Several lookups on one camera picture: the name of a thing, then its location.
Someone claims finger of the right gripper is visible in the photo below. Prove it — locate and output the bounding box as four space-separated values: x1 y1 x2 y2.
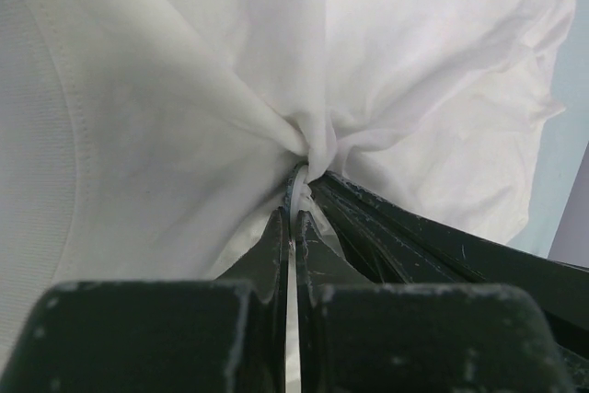
312 172 588 347

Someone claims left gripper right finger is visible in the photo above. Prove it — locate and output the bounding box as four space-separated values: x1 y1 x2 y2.
294 212 574 392

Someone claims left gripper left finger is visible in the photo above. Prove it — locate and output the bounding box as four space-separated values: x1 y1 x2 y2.
11 208 288 392

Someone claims white t-shirt garment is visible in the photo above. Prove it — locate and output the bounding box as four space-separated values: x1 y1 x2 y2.
0 0 583 282

